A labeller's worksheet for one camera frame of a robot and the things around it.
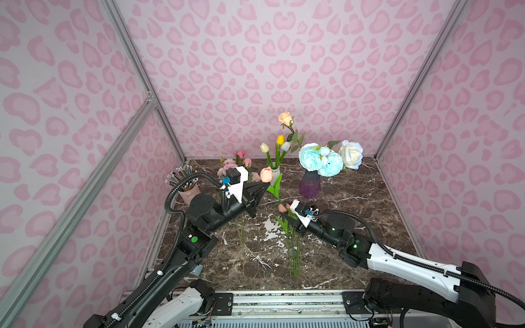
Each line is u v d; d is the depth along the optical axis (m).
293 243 0.88
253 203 0.57
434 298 0.45
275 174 0.93
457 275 0.42
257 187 0.56
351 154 0.62
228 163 1.06
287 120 0.75
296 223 0.61
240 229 0.92
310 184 1.07
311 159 0.56
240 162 1.10
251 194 0.53
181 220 0.47
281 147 0.86
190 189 0.93
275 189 0.61
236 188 0.50
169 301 0.56
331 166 0.58
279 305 0.75
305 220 0.60
